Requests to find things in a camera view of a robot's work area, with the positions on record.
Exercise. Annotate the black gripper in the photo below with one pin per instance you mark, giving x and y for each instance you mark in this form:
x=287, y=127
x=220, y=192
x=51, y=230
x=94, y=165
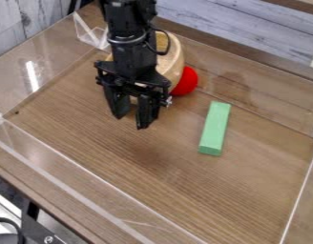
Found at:
x=150, y=86

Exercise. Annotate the green rectangular block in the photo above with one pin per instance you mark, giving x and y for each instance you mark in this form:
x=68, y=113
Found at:
x=214, y=128

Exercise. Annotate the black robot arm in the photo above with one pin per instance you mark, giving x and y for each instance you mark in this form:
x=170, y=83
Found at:
x=129, y=15

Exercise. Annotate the brown wooden bowl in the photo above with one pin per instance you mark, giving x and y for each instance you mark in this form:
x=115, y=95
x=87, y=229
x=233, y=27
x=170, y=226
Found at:
x=171, y=60

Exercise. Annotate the red ball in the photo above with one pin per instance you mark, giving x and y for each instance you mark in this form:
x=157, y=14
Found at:
x=187, y=82

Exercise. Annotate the clear acrylic corner bracket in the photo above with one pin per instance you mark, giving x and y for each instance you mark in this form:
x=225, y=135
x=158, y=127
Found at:
x=95, y=36

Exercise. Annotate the clear acrylic tray wall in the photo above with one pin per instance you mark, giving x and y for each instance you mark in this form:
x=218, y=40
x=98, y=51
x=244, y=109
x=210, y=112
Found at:
x=129, y=186

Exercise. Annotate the black table leg bracket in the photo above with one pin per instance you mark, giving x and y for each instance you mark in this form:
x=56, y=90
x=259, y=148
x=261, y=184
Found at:
x=35, y=232

